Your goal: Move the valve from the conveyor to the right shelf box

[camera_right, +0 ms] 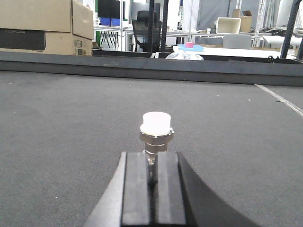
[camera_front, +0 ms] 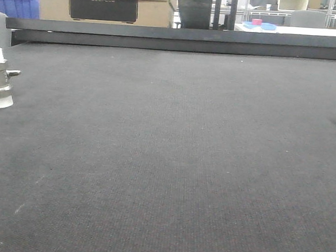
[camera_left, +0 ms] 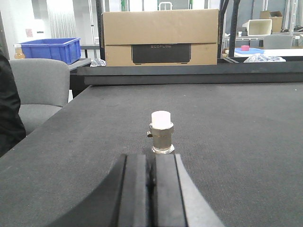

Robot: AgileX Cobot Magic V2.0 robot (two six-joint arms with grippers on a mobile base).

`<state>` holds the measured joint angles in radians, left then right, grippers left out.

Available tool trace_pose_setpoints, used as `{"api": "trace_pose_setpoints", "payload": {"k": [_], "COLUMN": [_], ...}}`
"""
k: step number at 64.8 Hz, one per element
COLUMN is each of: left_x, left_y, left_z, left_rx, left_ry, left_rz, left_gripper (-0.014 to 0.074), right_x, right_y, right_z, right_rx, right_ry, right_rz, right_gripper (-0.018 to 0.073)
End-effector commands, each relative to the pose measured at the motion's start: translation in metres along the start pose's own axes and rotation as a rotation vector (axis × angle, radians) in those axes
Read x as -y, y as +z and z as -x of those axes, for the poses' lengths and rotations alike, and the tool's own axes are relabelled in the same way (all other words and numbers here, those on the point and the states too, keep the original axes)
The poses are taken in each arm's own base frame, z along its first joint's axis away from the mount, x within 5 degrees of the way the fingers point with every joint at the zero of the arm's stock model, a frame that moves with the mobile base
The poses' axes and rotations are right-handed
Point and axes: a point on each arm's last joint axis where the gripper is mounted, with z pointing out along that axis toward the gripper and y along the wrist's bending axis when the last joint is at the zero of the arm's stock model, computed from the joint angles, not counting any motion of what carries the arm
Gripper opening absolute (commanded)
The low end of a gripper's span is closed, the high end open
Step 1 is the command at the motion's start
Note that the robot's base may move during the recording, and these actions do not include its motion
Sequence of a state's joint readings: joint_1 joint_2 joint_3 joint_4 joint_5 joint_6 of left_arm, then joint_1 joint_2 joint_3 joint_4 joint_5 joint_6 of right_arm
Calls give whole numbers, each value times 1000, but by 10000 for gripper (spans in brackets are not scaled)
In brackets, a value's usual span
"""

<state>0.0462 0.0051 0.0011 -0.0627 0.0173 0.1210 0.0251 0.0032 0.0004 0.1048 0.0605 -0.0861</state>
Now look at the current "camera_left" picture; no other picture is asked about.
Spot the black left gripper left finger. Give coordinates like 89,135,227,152
49,154,152,227

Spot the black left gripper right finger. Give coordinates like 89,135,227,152
152,154,224,227

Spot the large cardboard box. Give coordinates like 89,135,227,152
103,9,219,67

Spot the small cardboard box background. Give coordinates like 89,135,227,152
260,10,283,33

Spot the black jacket sleeve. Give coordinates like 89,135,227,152
0,52,26,156

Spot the crumpled plastic bag left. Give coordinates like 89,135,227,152
90,59,107,67

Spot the crumpled plastic bag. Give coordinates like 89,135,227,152
244,53,286,63
90,59,107,67

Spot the grey fabric chair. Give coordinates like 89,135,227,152
9,58,70,135

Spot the blue plastic crate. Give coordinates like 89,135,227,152
20,38,81,65

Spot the crumpled plastic bag right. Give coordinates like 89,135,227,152
244,53,286,63

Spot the blue tray on table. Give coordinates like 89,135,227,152
234,48,264,55

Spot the pink block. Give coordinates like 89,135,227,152
241,45,250,52

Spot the amber bottle with white cap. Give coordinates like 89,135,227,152
14,44,26,59

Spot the white table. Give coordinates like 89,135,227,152
234,48,303,57

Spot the grey office chair background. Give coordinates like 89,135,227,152
263,34,293,50

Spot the white plastic bin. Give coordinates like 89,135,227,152
242,19,272,36

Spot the black conveyor side rail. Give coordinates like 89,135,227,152
77,56,303,86

